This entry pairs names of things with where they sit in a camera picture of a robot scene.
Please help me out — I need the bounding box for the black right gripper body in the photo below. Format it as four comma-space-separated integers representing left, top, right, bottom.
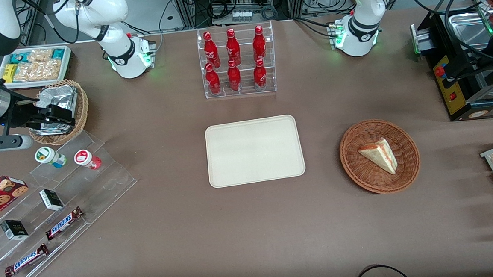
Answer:
3, 98, 44, 131

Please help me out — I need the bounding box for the green lid gum bottle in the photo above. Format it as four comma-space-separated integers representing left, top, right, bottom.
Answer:
34, 145, 67, 170

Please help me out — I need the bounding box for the white snack tray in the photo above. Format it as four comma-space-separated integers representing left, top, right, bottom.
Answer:
0, 45, 74, 91

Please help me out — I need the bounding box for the red lid gum bottle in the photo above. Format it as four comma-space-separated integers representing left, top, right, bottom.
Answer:
73, 148, 102, 172

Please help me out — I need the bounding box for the beige plastic tray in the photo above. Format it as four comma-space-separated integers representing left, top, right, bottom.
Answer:
204, 114, 307, 189

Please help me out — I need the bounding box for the aluminium foil container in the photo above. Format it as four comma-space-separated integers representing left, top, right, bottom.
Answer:
34, 84, 80, 136

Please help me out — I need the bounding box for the light wicker basket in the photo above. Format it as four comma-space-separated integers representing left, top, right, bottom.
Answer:
26, 78, 91, 147

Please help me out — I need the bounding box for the yellow snack packet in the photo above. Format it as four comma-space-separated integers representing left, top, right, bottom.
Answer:
2, 64, 19, 84

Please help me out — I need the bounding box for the large peanut snack bag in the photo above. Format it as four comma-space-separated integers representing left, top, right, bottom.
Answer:
12, 59, 64, 83

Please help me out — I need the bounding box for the small peanut snack bag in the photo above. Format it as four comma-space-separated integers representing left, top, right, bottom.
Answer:
27, 48, 54, 63

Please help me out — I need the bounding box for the small black box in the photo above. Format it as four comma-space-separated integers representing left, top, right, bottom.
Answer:
0, 219, 29, 242
39, 188, 65, 212

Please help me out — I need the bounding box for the clear acrylic stepped stand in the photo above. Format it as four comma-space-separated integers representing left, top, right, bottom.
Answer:
0, 127, 143, 277

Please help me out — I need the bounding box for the snickers chocolate bar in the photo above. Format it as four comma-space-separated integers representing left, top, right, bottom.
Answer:
44, 206, 86, 241
3, 243, 50, 277

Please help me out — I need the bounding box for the red cola bottle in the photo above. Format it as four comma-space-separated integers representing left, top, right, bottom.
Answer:
226, 59, 242, 91
225, 28, 241, 66
205, 63, 221, 95
252, 25, 267, 63
203, 31, 221, 69
252, 59, 268, 91

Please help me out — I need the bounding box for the clear acrylic bottle rack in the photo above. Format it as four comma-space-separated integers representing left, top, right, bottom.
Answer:
196, 21, 278, 100

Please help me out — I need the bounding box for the metal equipment rack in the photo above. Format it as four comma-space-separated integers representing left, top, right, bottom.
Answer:
172, 0, 310, 29

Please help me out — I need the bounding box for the brown round wicker basket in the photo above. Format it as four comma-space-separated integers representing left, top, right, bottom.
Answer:
338, 116, 423, 197

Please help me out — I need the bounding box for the triangular wrapped sandwich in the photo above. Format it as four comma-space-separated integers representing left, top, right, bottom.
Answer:
358, 137, 399, 177

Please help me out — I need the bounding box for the black machine with yellow panel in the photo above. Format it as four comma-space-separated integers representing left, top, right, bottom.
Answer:
409, 8, 493, 124

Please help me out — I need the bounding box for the black floor cable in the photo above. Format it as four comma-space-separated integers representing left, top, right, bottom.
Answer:
351, 263, 412, 277

